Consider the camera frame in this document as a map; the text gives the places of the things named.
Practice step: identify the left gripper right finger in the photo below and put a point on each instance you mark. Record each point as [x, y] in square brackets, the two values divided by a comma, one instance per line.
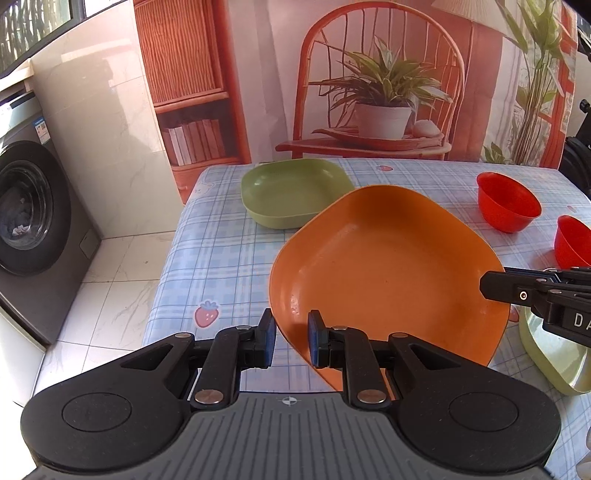
[375, 373]

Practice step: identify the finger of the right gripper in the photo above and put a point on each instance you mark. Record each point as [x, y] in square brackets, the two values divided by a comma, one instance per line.
[539, 289]

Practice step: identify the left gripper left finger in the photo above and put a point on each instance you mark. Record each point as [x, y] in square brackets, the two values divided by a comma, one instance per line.
[205, 374]

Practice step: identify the red bowl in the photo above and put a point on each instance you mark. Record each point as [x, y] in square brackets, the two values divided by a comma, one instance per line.
[506, 204]
[572, 244]

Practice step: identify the orange square plate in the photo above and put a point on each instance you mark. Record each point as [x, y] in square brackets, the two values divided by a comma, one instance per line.
[387, 259]

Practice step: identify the light green plate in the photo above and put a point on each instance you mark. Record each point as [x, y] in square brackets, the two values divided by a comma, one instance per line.
[565, 364]

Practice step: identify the black exercise bike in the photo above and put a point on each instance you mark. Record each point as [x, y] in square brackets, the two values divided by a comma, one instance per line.
[575, 163]

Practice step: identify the green square plate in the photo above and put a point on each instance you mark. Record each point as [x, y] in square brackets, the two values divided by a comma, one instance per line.
[287, 194]

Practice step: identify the grey washing machine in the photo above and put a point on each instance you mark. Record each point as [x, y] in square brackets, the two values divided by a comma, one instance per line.
[47, 238]

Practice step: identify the printed room backdrop cloth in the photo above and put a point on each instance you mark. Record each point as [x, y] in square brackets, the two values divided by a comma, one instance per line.
[240, 82]

